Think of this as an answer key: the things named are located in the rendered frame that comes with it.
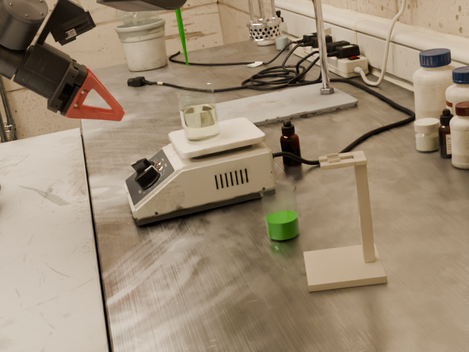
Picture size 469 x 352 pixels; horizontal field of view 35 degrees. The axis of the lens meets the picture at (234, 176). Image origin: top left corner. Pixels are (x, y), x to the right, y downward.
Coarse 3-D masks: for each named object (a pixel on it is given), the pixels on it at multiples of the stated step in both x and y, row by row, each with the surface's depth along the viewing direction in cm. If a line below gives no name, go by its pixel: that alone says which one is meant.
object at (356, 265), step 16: (320, 160) 76; (336, 160) 75; (352, 160) 75; (368, 192) 76; (368, 208) 77; (368, 224) 78; (368, 240) 78; (304, 256) 83; (320, 256) 82; (336, 256) 81; (352, 256) 81; (368, 256) 79; (320, 272) 78; (336, 272) 78; (352, 272) 77; (368, 272) 77; (384, 272) 76; (320, 288) 76
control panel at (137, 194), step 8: (160, 152) 109; (152, 160) 109; (160, 160) 107; (168, 160) 104; (160, 168) 103; (168, 168) 102; (136, 176) 108; (160, 176) 101; (168, 176) 99; (128, 184) 107; (136, 184) 105; (136, 192) 103; (144, 192) 101; (136, 200) 100
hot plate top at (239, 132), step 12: (228, 120) 111; (240, 120) 110; (180, 132) 109; (228, 132) 105; (240, 132) 104; (252, 132) 103; (180, 144) 103; (192, 144) 102; (204, 144) 101; (216, 144) 100; (228, 144) 100; (240, 144) 100; (252, 144) 101; (192, 156) 99
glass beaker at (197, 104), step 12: (204, 84) 104; (180, 96) 100; (192, 96) 99; (204, 96) 100; (180, 108) 101; (192, 108) 100; (204, 108) 100; (192, 120) 100; (204, 120) 100; (216, 120) 102; (192, 132) 101; (204, 132) 101; (216, 132) 102
